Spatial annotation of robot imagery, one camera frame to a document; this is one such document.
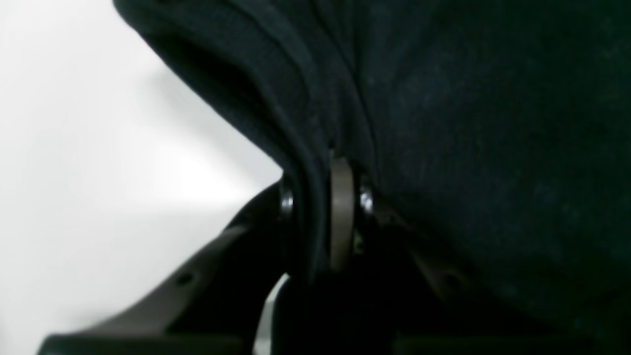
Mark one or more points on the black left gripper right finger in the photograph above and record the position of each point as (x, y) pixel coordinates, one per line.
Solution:
(359, 217)

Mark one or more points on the black T-shirt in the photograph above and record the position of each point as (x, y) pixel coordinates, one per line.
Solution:
(498, 128)

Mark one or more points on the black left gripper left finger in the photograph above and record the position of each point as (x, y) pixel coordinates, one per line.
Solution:
(213, 303)

